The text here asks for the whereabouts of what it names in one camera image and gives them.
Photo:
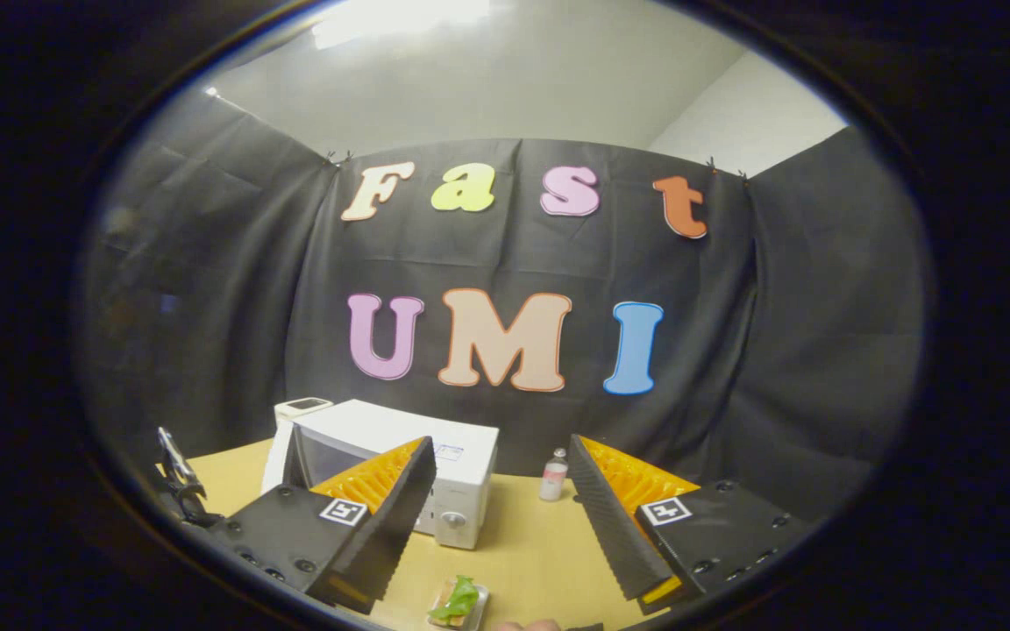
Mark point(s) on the small clear bottle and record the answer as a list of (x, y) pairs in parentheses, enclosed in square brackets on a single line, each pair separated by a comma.
[(553, 478)]

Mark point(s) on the white microwave oven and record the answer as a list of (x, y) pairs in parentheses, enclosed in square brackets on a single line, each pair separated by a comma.
[(400, 429)]

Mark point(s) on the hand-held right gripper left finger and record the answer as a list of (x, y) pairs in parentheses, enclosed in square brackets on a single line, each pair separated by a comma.
[(400, 526)]

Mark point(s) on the white rectangular dish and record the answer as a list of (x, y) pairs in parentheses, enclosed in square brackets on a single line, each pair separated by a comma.
[(480, 600)]

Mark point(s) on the black backdrop cloth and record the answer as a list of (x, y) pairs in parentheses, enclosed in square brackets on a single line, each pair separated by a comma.
[(295, 263)]

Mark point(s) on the white toaster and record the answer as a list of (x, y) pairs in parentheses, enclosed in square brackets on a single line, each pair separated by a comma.
[(299, 407)]

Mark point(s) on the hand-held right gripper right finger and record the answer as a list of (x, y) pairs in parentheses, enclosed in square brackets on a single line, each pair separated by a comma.
[(610, 526)]

